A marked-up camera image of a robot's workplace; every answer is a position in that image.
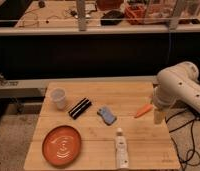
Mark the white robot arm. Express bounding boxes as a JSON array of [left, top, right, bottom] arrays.
[[152, 61, 200, 124]]

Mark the blue sponge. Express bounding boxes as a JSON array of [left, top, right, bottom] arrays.
[[97, 106, 117, 125]]

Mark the white bottle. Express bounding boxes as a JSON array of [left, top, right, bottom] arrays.
[[115, 128, 129, 170]]

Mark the black rectangular block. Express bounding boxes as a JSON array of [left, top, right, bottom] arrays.
[[68, 98, 92, 120]]

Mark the clear plastic cup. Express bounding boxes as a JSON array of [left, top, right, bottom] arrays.
[[50, 88, 66, 110]]

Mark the orange plate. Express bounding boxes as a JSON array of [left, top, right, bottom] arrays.
[[42, 125, 82, 167]]

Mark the orange crate on bench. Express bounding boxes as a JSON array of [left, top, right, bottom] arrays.
[[125, 5, 145, 25]]

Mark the black bag on bench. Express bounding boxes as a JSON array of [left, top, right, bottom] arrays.
[[100, 10, 124, 26]]

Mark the black cable on floor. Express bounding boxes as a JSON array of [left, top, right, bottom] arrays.
[[165, 108, 200, 171]]

